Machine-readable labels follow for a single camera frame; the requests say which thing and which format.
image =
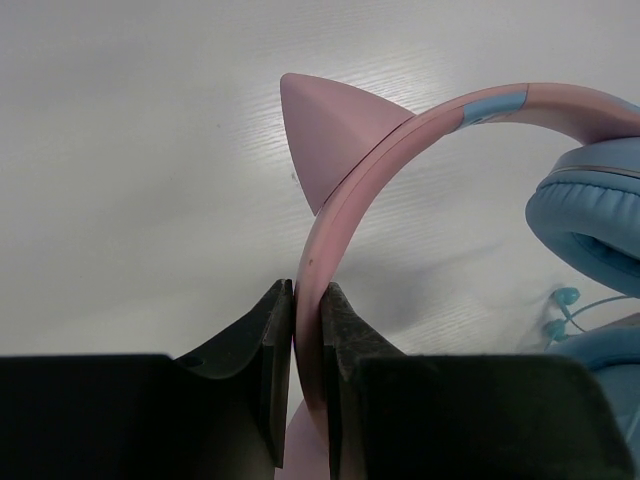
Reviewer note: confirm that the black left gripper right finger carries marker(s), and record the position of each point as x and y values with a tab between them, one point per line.
397	416

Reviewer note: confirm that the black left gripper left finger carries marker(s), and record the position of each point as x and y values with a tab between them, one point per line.
216	412

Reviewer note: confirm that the pink blue cat-ear headphones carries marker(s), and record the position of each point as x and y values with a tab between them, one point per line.
346	146

